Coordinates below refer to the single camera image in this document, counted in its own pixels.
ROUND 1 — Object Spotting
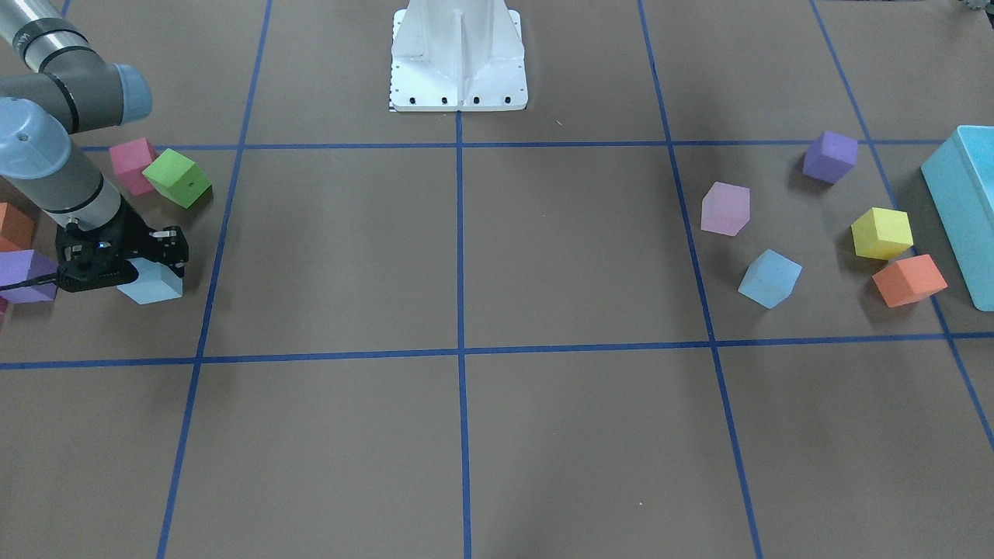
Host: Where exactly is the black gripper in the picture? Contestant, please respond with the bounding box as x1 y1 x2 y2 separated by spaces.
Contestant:
71 200 189 279

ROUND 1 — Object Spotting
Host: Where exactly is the light blue foam block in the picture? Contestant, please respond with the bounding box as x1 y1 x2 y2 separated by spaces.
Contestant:
116 258 183 305
738 250 803 309

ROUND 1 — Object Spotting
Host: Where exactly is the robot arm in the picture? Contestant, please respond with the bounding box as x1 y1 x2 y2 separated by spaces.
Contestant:
1 1 189 286

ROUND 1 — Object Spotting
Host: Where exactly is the green foam block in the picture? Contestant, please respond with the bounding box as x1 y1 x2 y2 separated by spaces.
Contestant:
142 148 212 209

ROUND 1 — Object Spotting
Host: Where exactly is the red pink foam block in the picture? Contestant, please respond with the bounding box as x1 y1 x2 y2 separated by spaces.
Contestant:
109 137 158 196

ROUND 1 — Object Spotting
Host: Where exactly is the orange foam block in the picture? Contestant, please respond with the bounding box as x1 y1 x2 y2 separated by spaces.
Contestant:
1 203 36 252
872 255 948 308

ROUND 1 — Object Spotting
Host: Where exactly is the purple foam block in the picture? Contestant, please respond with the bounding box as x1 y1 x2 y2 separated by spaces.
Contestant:
801 130 859 184
1 250 59 304

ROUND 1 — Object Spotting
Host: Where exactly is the pink lilac foam block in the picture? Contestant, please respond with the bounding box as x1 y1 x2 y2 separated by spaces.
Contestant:
700 182 752 237

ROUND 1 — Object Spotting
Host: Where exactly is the yellow foam block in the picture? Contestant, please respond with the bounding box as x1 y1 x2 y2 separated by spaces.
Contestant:
850 207 915 261

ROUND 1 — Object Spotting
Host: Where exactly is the cyan plastic tray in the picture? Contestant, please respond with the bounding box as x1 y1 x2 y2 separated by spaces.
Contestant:
920 125 993 312

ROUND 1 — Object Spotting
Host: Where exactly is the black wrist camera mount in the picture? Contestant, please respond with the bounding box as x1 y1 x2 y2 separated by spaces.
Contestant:
54 229 140 293

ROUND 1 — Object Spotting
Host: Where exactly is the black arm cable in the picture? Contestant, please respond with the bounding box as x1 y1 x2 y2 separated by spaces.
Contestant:
0 273 63 294

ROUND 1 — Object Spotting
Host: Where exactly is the white camera mast base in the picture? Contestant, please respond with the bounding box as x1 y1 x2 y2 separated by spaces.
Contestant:
388 1 529 113

